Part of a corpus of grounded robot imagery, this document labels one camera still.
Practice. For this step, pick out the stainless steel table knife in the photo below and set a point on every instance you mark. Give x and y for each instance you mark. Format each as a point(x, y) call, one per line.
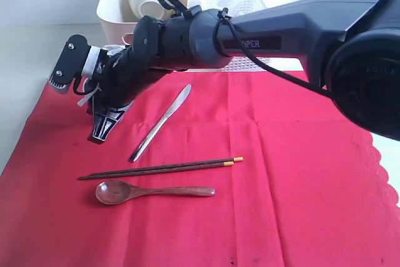
point(176, 104)

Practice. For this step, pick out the white perforated plastic basket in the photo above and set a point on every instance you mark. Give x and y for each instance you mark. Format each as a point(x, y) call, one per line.
point(242, 64)

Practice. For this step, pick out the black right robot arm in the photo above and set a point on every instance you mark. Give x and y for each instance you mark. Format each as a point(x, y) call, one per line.
point(345, 50)

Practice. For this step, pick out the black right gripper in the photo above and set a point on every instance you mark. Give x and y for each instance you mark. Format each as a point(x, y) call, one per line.
point(117, 75)

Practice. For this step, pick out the dark wooden spoon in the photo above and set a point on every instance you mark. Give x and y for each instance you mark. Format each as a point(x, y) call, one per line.
point(115, 192)

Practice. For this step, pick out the red tablecloth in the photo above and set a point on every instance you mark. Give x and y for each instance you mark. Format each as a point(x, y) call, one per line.
point(310, 190)

